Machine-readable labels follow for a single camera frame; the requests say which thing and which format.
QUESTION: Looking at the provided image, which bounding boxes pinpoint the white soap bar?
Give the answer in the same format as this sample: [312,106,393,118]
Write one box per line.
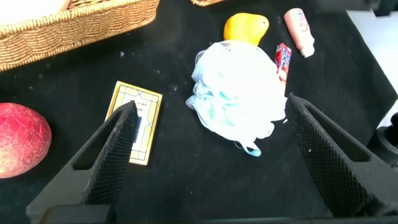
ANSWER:
[0,0,72,26]

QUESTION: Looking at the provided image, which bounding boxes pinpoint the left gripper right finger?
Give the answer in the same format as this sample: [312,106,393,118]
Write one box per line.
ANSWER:
[284,92,398,218]

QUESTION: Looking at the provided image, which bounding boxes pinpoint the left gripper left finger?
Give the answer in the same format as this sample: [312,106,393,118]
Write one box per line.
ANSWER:
[26,100,140,224]

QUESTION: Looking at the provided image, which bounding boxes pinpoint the red Hi-Chew candy pack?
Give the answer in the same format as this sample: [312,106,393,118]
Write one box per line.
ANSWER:
[274,42,293,94]

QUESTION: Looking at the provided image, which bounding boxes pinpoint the yellow pear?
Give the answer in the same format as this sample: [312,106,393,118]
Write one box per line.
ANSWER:
[223,12,270,47]

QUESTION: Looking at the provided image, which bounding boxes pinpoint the cream yellow soap box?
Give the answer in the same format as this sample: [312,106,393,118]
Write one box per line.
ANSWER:
[104,80,164,166]

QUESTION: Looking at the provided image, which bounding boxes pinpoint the wicker basket with brown handles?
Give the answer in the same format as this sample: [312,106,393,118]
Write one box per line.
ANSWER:
[189,0,224,7]
[0,0,161,73]

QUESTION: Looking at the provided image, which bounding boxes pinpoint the light blue bath loofah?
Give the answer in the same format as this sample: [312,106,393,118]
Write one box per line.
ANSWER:
[185,39,289,157]

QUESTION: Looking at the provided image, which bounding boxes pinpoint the red peach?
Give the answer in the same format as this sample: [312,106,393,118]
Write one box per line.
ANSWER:
[0,102,53,180]

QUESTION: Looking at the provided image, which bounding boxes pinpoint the pink squeeze bottle white cap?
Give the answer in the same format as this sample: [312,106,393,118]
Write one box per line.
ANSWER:
[283,7,316,59]

